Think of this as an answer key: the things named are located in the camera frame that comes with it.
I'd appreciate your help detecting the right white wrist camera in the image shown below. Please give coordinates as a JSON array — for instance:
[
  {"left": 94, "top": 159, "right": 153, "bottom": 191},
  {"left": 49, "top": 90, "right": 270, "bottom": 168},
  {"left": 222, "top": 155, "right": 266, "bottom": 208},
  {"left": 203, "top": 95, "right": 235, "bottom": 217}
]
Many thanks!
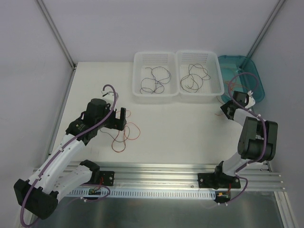
[{"left": 245, "top": 90, "right": 256, "bottom": 109}]

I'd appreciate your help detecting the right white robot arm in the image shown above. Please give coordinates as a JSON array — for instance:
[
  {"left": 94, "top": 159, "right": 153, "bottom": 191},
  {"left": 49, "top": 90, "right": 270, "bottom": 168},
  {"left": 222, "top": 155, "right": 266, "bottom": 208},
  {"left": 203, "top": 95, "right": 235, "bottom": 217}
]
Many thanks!
[{"left": 213, "top": 91, "right": 278, "bottom": 189}]

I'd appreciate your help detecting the dark brown thin wire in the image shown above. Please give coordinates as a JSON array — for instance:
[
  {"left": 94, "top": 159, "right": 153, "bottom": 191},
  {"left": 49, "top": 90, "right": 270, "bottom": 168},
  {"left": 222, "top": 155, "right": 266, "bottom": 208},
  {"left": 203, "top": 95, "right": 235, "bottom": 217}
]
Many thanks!
[{"left": 139, "top": 66, "right": 165, "bottom": 95}]

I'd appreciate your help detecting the blue purple thin wire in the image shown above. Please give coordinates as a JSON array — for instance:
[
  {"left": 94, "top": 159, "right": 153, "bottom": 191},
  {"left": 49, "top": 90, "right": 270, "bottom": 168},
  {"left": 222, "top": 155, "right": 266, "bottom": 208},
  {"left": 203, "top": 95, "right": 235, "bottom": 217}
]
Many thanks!
[{"left": 144, "top": 66, "right": 172, "bottom": 95}]

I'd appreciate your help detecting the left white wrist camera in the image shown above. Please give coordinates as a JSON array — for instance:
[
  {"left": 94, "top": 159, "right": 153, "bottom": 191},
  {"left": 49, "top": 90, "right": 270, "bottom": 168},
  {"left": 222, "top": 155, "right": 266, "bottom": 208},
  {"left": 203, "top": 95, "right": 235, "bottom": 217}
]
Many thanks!
[{"left": 101, "top": 90, "right": 119, "bottom": 103}]

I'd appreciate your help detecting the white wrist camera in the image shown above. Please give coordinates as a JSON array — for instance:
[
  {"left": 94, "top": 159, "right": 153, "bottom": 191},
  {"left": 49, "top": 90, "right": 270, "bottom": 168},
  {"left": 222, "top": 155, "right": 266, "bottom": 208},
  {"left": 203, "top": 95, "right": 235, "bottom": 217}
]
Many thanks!
[
  {"left": 245, "top": 90, "right": 256, "bottom": 109},
  {"left": 101, "top": 90, "right": 119, "bottom": 103}
]

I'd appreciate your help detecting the slotted white cable duct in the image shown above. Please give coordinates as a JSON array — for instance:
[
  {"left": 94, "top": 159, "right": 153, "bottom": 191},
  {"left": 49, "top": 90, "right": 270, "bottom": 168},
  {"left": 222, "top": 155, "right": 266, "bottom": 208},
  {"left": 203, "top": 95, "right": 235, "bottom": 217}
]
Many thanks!
[{"left": 67, "top": 188, "right": 216, "bottom": 200}]

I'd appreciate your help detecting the right white perforated basket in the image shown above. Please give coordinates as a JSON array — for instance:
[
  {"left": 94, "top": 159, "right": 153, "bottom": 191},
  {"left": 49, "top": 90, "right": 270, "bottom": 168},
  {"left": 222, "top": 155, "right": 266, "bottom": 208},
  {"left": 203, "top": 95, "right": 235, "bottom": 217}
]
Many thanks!
[{"left": 175, "top": 50, "right": 224, "bottom": 104}]

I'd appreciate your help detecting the teal plastic tray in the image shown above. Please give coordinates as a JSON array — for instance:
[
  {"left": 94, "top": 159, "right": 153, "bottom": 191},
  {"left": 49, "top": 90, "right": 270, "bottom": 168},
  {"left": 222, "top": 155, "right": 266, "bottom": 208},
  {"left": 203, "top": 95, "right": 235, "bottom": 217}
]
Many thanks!
[{"left": 218, "top": 55, "right": 265, "bottom": 103}]

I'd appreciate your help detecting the aluminium mounting rail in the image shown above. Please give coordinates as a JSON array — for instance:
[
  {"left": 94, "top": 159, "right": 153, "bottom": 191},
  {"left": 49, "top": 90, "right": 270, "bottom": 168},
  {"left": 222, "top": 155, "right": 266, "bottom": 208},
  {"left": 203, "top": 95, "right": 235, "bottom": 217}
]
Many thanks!
[{"left": 33, "top": 161, "right": 285, "bottom": 190}]

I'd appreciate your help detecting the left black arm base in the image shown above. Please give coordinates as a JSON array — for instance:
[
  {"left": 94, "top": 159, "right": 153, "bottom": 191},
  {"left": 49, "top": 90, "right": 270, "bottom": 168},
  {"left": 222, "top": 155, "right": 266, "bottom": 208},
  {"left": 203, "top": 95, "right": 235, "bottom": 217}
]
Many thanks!
[{"left": 93, "top": 171, "right": 115, "bottom": 187}]

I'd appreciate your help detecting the left white perforated basket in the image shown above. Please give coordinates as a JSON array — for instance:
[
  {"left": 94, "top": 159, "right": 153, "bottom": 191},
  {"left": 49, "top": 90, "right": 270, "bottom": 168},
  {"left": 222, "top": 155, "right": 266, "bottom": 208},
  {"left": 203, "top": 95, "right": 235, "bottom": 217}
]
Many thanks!
[{"left": 132, "top": 51, "right": 179, "bottom": 104}]

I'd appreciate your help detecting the white perforated basket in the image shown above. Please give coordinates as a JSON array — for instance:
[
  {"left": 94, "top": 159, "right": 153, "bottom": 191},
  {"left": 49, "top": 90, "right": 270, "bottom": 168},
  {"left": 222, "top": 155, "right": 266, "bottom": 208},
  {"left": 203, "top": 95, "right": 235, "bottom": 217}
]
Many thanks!
[
  {"left": 132, "top": 51, "right": 179, "bottom": 104},
  {"left": 175, "top": 50, "right": 224, "bottom": 104}
]

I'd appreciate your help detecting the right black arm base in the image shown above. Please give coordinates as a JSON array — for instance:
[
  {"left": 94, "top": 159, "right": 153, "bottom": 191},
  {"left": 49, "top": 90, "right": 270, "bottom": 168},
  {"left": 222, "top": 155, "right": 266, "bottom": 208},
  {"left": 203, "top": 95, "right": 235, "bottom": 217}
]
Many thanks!
[{"left": 198, "top": 173, "right": 241, "bottom": 190}]

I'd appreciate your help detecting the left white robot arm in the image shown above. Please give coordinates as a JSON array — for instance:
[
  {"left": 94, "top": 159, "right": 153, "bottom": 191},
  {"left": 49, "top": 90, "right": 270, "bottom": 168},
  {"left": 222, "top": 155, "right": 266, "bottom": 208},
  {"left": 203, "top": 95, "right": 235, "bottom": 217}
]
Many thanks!
[{"left": 14, "top": 95, "right": 126, "bottom": 227}]

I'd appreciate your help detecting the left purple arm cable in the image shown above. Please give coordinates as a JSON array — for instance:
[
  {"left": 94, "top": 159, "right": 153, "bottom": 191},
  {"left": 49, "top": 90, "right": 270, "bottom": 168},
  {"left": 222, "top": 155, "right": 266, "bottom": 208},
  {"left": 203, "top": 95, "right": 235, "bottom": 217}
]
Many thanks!
[{"left": 20, "top": 84, "right": 117, "bottom": 228}]

